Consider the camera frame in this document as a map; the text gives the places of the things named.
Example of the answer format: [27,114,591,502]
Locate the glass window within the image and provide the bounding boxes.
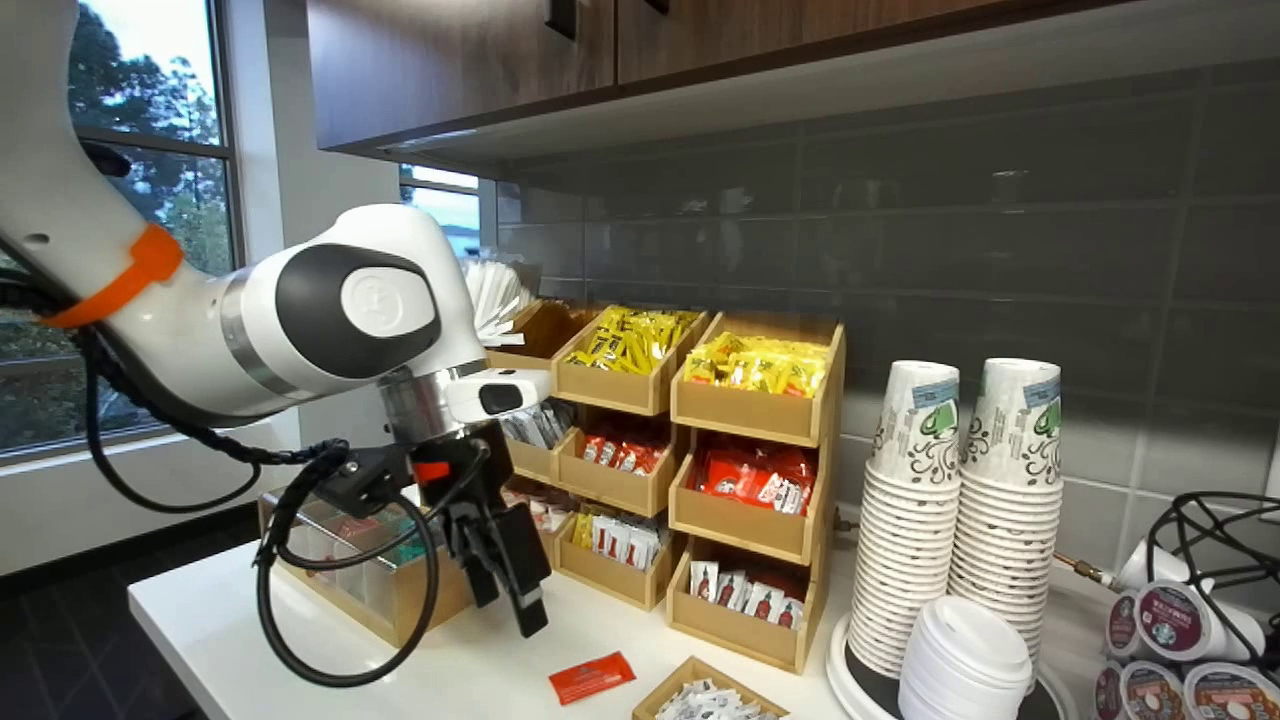
[0,0,246,466]

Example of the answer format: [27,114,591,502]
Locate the bamboo tiered organizer rack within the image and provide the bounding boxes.
[476,300,854,675]

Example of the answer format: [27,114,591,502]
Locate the orange sauce sachet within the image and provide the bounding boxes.
[543,649,639,709]

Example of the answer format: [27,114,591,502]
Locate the red ketchup packet pile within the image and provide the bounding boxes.
[577,432,674,479]
[693,445,819,517]

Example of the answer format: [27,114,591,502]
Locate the small wooden packet box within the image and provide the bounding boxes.
[628,653,793,720]

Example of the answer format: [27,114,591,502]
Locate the white cup lid stack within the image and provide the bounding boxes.
[896,593,1037,720]

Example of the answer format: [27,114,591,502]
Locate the white sugar packet pile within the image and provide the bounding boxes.
[656,675,763,720]

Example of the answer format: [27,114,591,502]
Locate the yellow mustard packet pile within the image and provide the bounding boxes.
[682,329,831,401]
[566,305,706,380]

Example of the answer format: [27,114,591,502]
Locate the dark wood upper cabinet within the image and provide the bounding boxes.
[305,0,1280,173]

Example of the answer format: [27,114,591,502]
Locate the black wire pod holder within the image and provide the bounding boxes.
[1142,490,1280,673]

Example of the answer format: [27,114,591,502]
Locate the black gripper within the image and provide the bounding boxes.
[404,428,556,640]

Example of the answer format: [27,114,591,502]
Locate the printed paper cup stack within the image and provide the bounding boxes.
[848,356,968,685]
[949,353,1067,656]

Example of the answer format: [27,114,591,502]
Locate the white red packet pile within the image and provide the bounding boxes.
[585,513,667,577]
[522,490,580,540]

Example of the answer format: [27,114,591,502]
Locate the white paper straw bundle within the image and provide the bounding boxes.
[458,257,543,353]

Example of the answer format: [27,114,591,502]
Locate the wooden tea box clear lid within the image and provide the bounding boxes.
[256,493,481,653]

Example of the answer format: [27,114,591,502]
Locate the coffee pod foil lid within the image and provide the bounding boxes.
[1134,581,1251,668]
[1091,662,1134,720]
[1180,662,1280,720]
[1102,587,1143,664]
[1116,656,1193,720]

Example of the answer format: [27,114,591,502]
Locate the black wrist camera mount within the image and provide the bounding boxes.
[313,445,415,527]

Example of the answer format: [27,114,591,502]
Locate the silver packet pile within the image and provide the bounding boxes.
[500,401,571,458]

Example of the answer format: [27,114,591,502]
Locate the orange cable strap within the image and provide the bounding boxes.
[44,221,187,335]

